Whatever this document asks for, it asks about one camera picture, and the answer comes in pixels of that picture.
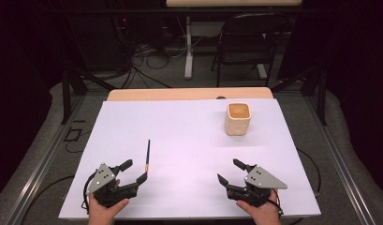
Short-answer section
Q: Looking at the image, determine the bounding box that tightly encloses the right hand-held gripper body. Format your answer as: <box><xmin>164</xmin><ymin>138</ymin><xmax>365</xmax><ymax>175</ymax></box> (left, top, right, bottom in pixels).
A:
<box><xmin>226</xmin><ymin>165</ymin><xmax>288</xmax><ymax>208</ymax></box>

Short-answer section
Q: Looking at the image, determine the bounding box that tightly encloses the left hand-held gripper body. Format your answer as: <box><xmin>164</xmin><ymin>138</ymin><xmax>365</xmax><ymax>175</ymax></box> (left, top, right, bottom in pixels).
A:
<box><xmin>85</xmin><ymin>162</ymin><xmax>140</xmax><ymax>209</ymax></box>

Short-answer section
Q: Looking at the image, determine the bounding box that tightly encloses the dark pencil with orange end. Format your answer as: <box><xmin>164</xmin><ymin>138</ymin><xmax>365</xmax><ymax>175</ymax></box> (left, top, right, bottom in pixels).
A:
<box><xmin>144</xmin><ymin>139</ymin><xmax>152</xmax><ymax>173</ymax></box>

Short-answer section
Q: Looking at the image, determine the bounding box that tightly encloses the person's left hand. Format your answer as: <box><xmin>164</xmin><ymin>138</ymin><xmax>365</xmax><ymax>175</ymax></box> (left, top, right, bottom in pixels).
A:
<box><xmin>87</xmin><ymin>193</ymin><xmax>130</xmax><ymax>225</ymax></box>

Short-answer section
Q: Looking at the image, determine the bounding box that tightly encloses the person's right hand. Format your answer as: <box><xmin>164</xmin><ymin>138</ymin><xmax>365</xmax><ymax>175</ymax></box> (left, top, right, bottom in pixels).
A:
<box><xmin>235</xmin><ymin>190</ymin><xmax>283</xmax><ymax>225</ymax></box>

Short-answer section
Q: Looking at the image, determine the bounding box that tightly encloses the cream square cup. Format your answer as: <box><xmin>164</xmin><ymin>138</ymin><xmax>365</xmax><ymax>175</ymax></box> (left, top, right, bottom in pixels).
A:
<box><xmin>224</xmin><ymin>102</ymin><xmax>253</xmax><ymax>137</ymax></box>

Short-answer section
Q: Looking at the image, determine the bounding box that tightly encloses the white board table cover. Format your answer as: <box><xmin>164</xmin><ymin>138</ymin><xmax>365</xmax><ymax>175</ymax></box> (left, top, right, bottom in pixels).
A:
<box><xmin>58</xmin><ymin>97</ymin><xmax>322</xmax><ymax>220</ymax></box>

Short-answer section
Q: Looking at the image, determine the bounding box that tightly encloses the light wooden table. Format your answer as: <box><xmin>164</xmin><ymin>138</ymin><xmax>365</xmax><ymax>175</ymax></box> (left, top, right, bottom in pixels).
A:
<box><xmin>106</xmin><ymin>86</ymin><xmax>274</xmax><ymax>102</ymax></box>

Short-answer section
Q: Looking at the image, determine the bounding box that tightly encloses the white desk foot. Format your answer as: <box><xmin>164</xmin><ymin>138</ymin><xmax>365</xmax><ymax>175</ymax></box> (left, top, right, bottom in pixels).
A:
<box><xmin>255</xmin><ymin>63</ymin><xmax>269</xmax><ymax>81</ymax></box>

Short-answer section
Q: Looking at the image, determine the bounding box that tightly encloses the black folding chair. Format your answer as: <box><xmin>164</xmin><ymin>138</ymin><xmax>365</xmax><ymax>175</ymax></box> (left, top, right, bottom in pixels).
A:
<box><xmin>210</xmin><ymin>12</ymin><xmax>290</xmax><ymax>89</ymax></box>

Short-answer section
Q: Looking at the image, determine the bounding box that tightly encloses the white desk leg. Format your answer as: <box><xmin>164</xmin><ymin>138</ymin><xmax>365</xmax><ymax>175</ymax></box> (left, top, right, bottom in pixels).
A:
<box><xmin>184</xmin><ymin>15</ymin><xmax>194</xmax><ymax>81</ymax></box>

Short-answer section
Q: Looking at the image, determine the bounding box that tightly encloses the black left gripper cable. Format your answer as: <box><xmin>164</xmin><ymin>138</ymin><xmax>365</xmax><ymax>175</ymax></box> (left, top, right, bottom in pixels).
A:
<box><xmin>81</xmin><ymin>172</ymin><xmax>97</xmax><ymax>216</ymax></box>

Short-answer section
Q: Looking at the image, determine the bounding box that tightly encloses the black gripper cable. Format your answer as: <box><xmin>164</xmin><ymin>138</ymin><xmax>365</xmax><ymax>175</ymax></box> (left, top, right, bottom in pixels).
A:
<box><xmin>81</xmin><ymin>172</ymin><xmax>97</xmax><ymax>216</ymax></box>
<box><xmin>258</xmin><ymin>187</ymin><xmax>285</xmax><ymax>218</ymax></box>

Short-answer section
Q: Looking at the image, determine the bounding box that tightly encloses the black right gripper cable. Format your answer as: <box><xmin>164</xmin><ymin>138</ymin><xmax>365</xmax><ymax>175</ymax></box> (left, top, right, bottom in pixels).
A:
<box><xmin>258</xmin><ymin>187</ymin><xmax>285</xmax><ymax>218</ymax></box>

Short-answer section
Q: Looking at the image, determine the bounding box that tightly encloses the black floor cable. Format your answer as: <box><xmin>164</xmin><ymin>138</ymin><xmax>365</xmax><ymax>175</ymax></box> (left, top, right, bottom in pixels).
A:
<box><xmin>296</xmin><ymin>146</ymin><xmax>322</xmax><ymax>199</ymax></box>
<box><xmin>21</xmin><ymin>174</ymin><xmax>77</xmax><ymax>225</ymax></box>

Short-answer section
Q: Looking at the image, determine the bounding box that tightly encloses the aluminium floor rail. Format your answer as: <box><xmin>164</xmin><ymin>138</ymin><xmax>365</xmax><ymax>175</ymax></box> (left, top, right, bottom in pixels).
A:
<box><xmin>4</xmin><ymin>94</ymin><xmax>86</xmax><ymax>225</ymax></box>
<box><xmin>303</xmin><ymin>94</ymin><xmax>376</xmax><ymax>225</ymax></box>

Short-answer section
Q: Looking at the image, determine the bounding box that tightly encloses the black metal frame stand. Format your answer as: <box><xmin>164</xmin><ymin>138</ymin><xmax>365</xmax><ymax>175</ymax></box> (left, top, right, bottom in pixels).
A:
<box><xmin>60</xmin><ymin>66</ymin><xmax>117</xmax><ymax>126</ymax></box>
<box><xmin>271</xmin><ymin>65</ymin><xmax>328</xmax><ymax>127</ymax></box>

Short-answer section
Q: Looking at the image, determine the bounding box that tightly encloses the tangle of black floor cables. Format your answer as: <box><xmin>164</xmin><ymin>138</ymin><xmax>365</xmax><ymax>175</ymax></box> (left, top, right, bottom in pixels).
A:
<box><xmin>116</xmin><ymin>38</ymin><xmax>187</xmax><ymax>90</ymax></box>

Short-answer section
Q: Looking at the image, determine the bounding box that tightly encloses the black horizontal frame bar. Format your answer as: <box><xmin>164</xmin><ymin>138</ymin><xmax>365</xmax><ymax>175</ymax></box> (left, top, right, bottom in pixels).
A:
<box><xmin>43</xmin><ymin>7</ymin><xmax>338</xmax><ymax>15</ymax></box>

